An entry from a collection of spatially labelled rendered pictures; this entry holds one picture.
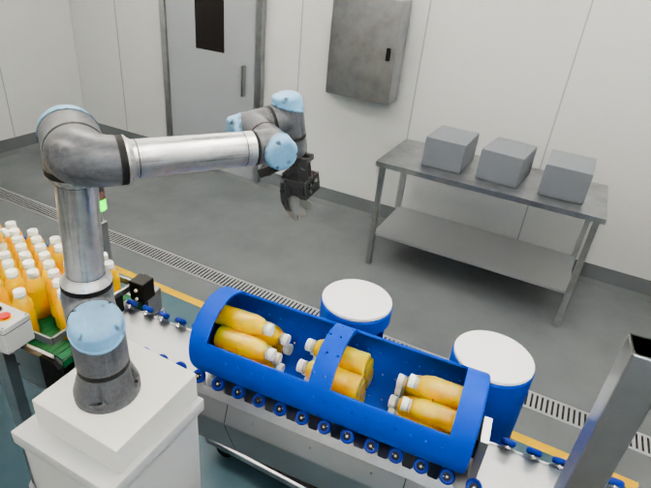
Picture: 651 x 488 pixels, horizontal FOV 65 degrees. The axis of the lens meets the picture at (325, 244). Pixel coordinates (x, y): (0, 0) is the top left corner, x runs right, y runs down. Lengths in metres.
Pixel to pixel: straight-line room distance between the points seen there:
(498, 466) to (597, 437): 0.71
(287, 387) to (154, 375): 0.38
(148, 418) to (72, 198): 0.53
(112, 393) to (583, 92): 3.87
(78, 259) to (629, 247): 4.21
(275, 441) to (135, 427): 0.57
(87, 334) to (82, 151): 0.40
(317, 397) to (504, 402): 0.68
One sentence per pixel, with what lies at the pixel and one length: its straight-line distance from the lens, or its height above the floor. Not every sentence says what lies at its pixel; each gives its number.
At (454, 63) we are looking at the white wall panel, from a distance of 4.51.
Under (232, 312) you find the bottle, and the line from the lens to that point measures 1.67.
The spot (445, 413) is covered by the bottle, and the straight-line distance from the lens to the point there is 1.49.
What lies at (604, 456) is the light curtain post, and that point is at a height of 1.48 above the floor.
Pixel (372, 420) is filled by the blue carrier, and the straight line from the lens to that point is 1.48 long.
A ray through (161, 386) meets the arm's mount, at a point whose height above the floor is 1.24.
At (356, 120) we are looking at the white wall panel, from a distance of 4.87.
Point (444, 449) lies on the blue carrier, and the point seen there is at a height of 1.10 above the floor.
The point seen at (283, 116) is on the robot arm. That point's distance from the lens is 1.25.
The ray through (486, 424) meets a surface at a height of 1.08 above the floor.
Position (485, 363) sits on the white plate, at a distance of 1.87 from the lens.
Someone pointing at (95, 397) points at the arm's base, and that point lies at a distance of 1.32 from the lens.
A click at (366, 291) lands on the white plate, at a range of 2.07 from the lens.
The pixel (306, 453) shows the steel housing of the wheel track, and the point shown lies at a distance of 1.70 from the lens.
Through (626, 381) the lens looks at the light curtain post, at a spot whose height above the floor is 1.65.
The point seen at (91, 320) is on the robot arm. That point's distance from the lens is 1.23.
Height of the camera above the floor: 2.20
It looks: 29 degrees down
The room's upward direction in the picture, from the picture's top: 6 degrees clockwise
